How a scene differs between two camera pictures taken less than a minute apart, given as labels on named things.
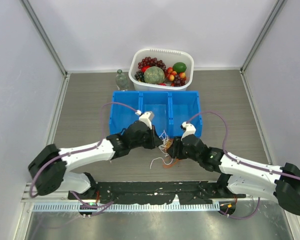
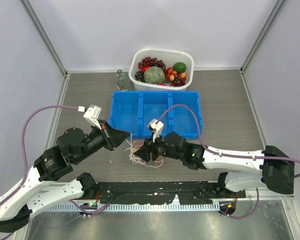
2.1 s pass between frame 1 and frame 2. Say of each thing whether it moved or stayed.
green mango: stayed
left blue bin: stayed
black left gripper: moved
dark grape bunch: stayed
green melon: stayed
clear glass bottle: stayed
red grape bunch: stayed
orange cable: moved
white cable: moved
